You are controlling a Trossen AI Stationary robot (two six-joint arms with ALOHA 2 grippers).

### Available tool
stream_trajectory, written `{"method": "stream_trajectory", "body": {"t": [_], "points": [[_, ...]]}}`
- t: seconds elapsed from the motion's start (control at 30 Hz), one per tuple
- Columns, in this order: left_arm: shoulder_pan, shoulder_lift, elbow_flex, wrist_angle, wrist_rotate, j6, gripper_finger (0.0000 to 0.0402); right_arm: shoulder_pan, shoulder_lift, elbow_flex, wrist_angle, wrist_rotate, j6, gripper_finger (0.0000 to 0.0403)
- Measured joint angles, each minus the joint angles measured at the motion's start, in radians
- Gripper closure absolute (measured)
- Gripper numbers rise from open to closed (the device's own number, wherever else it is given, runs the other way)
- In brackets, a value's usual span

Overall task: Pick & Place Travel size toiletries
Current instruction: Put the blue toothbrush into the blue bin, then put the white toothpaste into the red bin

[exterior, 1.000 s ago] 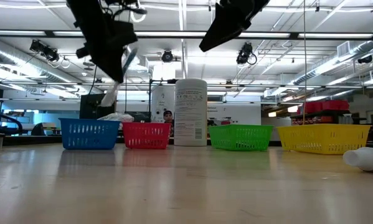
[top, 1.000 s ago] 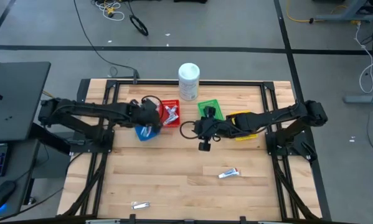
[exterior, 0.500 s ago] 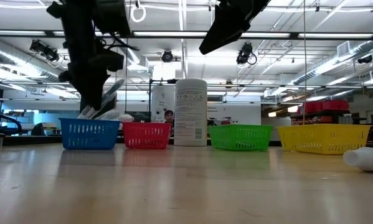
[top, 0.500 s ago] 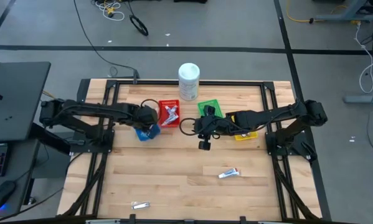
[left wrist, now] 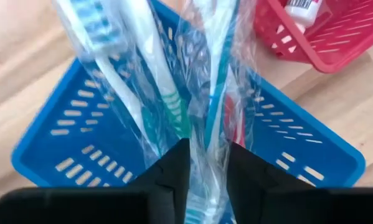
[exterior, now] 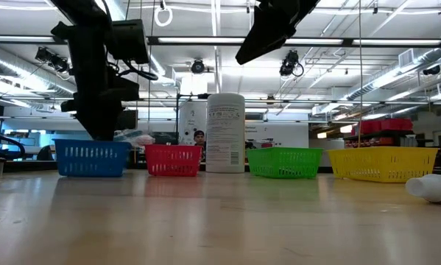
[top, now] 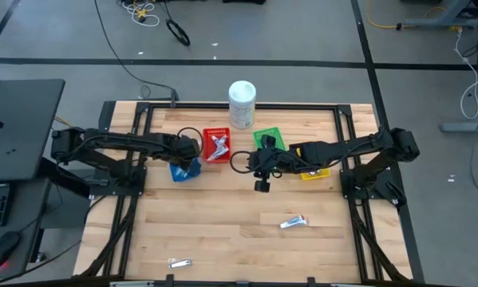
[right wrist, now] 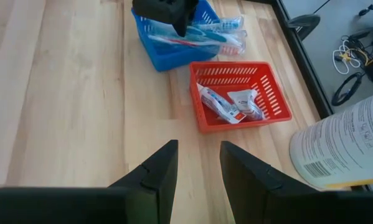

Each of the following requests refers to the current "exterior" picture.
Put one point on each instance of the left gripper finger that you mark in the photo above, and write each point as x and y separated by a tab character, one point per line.
102	123

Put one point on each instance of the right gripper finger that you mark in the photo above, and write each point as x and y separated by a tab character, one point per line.
264	37

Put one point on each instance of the pink toothbrush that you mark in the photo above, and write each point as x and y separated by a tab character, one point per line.
143	140

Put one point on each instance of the white purple toothpaste tube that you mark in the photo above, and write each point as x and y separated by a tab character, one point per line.
430	187

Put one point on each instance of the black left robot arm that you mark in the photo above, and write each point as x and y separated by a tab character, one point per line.
89	44

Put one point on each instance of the black monitor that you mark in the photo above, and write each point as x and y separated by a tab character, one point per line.
132	119

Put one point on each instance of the blue plastic basket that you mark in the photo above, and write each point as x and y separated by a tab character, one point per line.
91	160

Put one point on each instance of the black beam with light strips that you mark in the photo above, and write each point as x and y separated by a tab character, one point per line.
316	41

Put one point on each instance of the dark office chair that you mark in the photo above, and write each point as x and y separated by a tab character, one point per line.
45	152

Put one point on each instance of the red plastic basket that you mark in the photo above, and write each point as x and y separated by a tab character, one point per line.
172	160

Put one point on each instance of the white panel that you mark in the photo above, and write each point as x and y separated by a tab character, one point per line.
192	117

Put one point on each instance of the person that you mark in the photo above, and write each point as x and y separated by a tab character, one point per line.
200	137

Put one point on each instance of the white wipes canister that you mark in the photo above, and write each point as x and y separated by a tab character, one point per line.
225	129

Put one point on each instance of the green plastic basket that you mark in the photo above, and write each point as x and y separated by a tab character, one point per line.
284	162

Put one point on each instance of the red storage bins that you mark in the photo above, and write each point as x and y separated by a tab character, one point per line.
386	126

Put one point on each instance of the black ceiling device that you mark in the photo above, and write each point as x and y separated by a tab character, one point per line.
431	70

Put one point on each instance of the dark storage shelf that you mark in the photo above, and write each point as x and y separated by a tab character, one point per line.
389	140

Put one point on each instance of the yellow plastic basket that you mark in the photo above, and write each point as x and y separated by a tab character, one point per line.
382	163

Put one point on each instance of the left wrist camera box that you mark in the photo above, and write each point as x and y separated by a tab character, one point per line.
130	40

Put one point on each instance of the black ceiling camera cluster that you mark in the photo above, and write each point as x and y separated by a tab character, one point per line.
52	59

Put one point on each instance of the black overhead camera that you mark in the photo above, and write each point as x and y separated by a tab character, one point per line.
198	67

